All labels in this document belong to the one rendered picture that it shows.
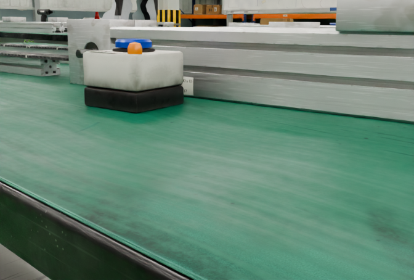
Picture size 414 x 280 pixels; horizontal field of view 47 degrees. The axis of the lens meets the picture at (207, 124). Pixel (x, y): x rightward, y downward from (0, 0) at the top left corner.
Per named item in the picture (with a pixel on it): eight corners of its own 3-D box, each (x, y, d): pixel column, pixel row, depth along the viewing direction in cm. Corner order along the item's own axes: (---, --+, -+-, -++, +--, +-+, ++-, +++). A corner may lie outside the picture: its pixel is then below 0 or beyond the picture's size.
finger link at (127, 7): (104, 44, 95) (113, 0, 95) (125, 45, 91) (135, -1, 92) (92, 39, 92) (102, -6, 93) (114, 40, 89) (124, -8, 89)
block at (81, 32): (56, 84, 70) (52, 18, 68) (117, 77, 80) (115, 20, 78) (98, 90, 65) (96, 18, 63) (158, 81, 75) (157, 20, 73)
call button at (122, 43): (108, 57, 52) (107, 38, 52) (133, 55, 55) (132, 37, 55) (134, 58, 50) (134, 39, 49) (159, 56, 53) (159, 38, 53)
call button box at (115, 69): (83, 105, 53) (81, 48, 51) (142, 95, 61) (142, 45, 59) (136, 113, 48) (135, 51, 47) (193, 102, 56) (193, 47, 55)
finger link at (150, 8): (142, 37, 103) (130, -5, 99) (162, 38, 100) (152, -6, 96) (133, 42, 101) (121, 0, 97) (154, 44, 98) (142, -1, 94)
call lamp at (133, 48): (124, 53, 48) (124, 41, 48) (134, 53, 49) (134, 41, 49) (135, 54, 47) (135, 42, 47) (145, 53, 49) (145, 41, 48)
